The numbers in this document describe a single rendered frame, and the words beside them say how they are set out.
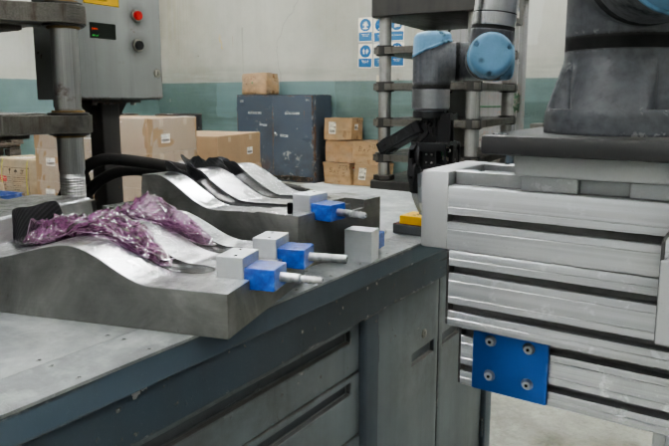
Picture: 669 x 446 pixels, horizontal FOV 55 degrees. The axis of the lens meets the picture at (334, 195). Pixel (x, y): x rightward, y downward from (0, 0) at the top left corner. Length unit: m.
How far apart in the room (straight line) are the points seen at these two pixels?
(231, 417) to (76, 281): 0.30
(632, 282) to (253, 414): 0.58
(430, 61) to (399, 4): 3.95
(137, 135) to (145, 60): 3.05
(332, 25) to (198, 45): 2.26
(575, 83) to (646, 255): 0.18
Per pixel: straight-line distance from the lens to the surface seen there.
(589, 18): 0.70
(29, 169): 6.23
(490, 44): 1.13
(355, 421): 1.27
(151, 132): 4.93
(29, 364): 0.76
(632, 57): 0.69
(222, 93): 9.51
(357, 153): 7.88
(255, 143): 6.29
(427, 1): 5.12
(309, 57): 8.67
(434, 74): 1.27
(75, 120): 1.60
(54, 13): 1.61
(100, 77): 1.82
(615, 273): 0.70
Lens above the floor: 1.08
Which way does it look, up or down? 9 degrees down
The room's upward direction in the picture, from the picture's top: straight up
